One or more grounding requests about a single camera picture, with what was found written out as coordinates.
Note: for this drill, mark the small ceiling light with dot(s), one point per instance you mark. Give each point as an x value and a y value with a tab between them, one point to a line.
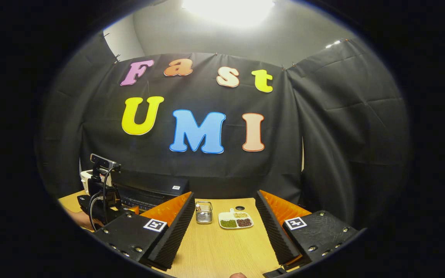
336	43

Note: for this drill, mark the black electric oven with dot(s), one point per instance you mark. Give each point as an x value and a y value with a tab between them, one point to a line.
149	189

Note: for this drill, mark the black backdrop cloth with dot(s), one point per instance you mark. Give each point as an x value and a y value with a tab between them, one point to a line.
323	135

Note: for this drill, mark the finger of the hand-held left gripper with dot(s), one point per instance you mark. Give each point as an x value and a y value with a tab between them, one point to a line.
133	209

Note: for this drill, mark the large ceiling light panel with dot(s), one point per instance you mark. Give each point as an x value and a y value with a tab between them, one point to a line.
228	11

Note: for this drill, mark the white divided snack plate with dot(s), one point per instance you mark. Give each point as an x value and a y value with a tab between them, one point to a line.
235	222

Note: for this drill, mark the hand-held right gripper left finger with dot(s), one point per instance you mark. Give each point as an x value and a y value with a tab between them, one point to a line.
176	235

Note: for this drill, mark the white toaster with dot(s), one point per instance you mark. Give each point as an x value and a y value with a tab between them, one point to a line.
86	178

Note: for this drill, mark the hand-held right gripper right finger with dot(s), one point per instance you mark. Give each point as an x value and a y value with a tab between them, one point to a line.
274	231

